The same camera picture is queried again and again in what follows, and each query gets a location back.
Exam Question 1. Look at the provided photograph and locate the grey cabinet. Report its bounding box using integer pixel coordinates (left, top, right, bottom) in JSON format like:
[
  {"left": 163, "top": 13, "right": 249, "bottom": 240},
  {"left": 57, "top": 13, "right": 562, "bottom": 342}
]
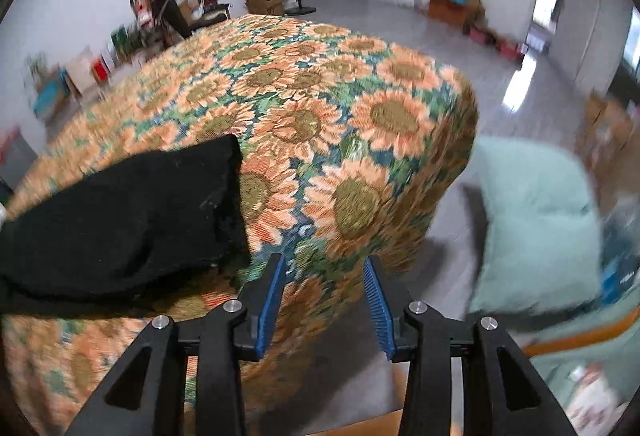
[{"left": 0, "top": 136, "right": 37, "bottom": 187}]

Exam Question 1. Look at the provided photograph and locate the cardboard box with blue item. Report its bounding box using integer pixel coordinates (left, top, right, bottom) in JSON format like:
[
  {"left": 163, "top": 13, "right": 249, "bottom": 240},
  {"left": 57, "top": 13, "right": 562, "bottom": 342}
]
[{"left": 429, "top": 0, "right": 485, "bottom": 29}]

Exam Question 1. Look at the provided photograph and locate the pale green cushion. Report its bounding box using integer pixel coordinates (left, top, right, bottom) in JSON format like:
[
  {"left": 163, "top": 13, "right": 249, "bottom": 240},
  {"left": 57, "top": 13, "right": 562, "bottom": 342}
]
[{"left": 467, "top": 138, "right": 606, "bottom": 317}]

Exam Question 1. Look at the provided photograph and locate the teal plastic basin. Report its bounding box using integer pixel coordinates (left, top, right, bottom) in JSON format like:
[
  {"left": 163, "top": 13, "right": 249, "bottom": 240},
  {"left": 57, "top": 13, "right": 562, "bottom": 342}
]
[{"left": 32, "top": 83, "right": 67, "bottom": 117}]

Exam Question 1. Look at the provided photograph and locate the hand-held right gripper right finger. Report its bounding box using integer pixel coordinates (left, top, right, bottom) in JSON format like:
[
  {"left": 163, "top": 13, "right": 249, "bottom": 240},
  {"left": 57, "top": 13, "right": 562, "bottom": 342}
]
[{"left": 362, "top": 256, "right": 581, "bottom": 436}]

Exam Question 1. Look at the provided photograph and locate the sunflower print blanket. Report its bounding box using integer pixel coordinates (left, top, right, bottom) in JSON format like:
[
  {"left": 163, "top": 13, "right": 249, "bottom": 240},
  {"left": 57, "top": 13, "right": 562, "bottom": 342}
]
[{"left": 0, "top": 13, "right": 478, "bottom": 436}]

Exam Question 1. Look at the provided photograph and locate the potted plant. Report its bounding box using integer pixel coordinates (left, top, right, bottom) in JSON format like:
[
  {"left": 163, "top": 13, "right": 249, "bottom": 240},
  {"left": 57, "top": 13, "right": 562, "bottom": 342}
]
[{"left": 25, "top": 53, "right": 52, "bottom": 82}]

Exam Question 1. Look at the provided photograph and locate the red box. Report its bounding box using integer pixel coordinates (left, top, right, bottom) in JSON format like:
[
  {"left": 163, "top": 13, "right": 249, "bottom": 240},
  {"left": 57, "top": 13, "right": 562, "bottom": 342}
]
[{"left": 467, "top": 26, "right": 527, "bottom": 62}]

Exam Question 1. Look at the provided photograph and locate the white box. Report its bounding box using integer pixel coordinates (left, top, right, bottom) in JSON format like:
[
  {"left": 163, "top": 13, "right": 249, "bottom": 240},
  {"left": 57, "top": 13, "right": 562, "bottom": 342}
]
[{"left": 65, "top": 48, "right": 94, "bottom": 97}]

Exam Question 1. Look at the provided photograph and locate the black garment with white label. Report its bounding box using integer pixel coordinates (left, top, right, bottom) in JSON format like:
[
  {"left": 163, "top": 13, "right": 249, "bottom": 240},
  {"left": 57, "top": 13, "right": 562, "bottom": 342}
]
[{"left": 0, "top": 133, "right": 251, "bottom": 319}]

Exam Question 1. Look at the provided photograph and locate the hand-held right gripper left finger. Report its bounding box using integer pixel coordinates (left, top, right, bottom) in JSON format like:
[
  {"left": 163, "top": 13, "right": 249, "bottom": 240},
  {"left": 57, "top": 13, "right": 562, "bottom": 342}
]
[{"left": 65, "top": 253, "right": 290, "bottom": 436}]

